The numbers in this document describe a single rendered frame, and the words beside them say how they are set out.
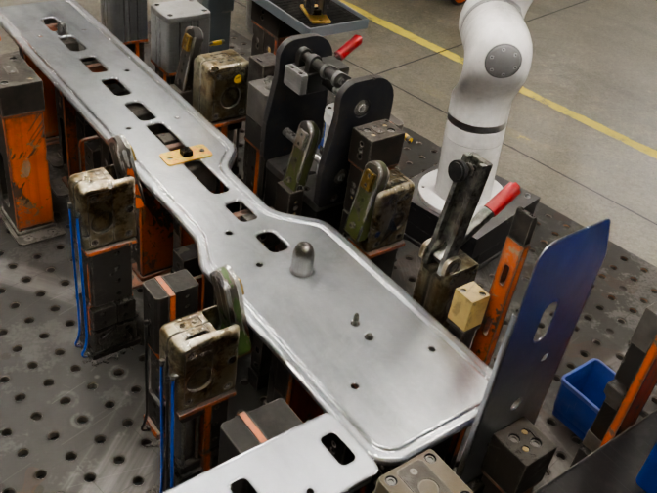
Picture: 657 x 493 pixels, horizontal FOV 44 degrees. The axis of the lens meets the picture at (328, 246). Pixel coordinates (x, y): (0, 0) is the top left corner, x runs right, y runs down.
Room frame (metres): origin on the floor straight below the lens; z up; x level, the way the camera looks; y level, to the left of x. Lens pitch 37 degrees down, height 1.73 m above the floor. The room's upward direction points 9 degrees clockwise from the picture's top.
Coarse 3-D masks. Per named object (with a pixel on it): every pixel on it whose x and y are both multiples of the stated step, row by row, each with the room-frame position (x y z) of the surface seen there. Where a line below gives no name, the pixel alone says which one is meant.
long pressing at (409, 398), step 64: (64, 0) 1.71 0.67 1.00; (64, 64) 1.41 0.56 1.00; (128, 64) 1.45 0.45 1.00; (192, 128) 1.24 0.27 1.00; (192, 192) 1.04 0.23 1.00; (256, 256) 0.91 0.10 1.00; (320, 256) 0.93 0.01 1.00; (256, 320) 0.78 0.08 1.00; (320, 320) 0.80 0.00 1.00; (384, 320) 0.82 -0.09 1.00; (320, 384) 0.68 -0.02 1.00; (384, 384) 0.70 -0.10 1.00; (448, 384) 0.71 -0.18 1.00; (384, 448) 0.60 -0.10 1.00
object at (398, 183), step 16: (400, 176) 1.08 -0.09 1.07; (384, 192) 1.03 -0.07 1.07; (400, 192) 1.04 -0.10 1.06; (384, 208) 1.02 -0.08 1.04; (400, 208) 1.05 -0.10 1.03; (384, 224) 1.03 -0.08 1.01; (400, 224) 1.06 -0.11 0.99; (352, 240) 1.05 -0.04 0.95; (368, 240) 1.02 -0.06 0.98; (384, 240) 1.03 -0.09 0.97; (400, 240) 1.06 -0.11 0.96; (368, 256) 1.01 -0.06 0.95; (384, 256) 1.05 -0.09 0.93; (384, 272) 1.05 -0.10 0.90
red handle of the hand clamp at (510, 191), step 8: (512, 184) 0.97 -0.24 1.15; (504, 192) 0.96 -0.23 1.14; (512, 192) 0.96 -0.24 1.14; (496, 200) 0.95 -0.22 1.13; (504, 200) 0.95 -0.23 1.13; (512, 200) 0.96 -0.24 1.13; (488, 208) 0.94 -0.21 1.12; (496, 208) 0.94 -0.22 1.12; (480, 216) 0.94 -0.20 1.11; (488, 216) 0.94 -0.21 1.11; (472, 224) 0.93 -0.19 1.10; (480, 224) 0.93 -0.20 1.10; (472, 232) 0.92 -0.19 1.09; (464, 240) 0.91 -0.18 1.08; (440, 248) 0.90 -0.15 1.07; (440, 256) 0.89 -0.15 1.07
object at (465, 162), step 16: (464, 160) 0.91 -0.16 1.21; (480, 160) 0.91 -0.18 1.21; (464, 176) 0.88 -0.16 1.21; (480, 176) 0.89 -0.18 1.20; (464, 192) 0.90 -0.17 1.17; (480, 192) 0.90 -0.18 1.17; (448, 208) 0.90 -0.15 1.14; (464, 208) 0.88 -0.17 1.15; (448, 224) 0.90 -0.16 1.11; (464, 224) 0.89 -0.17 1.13; (432, 240) 0.90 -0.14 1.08; (448, 240) 0.89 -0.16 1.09; (432, 256) 0.90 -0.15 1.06; (448, 256) 0.88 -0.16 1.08
